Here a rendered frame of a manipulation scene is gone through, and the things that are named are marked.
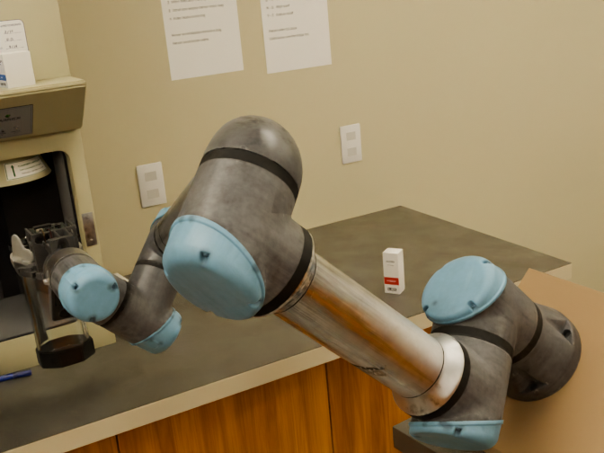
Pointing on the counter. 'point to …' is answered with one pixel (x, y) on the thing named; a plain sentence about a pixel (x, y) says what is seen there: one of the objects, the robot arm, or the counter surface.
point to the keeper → (89, 228)
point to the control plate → (22, 115)
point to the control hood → (49, 103)
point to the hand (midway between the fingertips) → (43, 252)
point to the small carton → (16, 69)
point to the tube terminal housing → (39, 49)
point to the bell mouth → (22, 170)
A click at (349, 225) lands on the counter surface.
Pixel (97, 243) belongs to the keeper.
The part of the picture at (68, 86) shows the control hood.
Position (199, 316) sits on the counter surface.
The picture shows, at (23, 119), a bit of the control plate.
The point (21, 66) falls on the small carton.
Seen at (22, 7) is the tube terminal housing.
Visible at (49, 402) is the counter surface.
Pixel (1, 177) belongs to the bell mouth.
